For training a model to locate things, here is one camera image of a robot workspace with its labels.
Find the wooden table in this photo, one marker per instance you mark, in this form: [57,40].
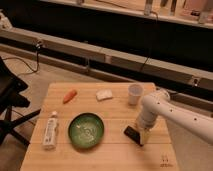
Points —
[51,149]

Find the orange carrot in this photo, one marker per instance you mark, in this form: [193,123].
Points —
[69,96]

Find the black eraser block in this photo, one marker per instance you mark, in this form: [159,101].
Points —
[132,134]

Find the black office chair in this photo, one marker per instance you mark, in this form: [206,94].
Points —
[10,88]

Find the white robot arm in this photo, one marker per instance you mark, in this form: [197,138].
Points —
[158,104]

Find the green bowl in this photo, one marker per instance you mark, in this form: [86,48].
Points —
[86,130]

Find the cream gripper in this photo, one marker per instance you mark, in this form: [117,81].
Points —
[144,136]

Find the white sponge piece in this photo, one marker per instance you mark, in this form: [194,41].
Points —
[104,94]

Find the white tube bottle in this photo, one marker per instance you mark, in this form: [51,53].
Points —
[50,134]

